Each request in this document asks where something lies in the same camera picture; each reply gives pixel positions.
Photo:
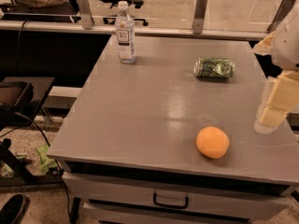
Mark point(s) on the middle metal bracket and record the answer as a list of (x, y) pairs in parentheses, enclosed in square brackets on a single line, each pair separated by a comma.
[(199, 16)]

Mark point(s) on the green crumpled bag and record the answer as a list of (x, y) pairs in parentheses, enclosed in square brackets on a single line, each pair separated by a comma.
[(46, 163)]

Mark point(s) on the black drawer handle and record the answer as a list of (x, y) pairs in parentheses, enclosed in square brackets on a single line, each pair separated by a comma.
[(170, 202)]

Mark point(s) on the left metal bracket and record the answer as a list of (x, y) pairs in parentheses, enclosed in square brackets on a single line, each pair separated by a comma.
[(85, 13)]

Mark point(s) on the black side cart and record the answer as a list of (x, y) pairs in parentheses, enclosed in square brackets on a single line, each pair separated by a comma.
[(21, 98)]

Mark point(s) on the orange ball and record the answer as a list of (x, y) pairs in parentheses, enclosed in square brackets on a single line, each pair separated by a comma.
[(212, 142)]

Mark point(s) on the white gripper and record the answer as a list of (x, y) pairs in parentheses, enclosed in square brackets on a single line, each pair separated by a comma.
[(288, 48)]

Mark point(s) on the black shoe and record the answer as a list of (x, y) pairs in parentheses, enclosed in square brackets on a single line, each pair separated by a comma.
[(14, 209)]

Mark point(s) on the grey table drawer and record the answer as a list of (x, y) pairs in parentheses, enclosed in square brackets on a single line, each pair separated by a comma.
[(201, 201)]

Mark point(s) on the lower grey drawer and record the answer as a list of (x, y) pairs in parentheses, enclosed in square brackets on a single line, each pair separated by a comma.
[(127, 215)]

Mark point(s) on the clear plastic water bottle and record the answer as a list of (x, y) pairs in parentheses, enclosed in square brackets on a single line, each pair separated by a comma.
[(125, 33)]

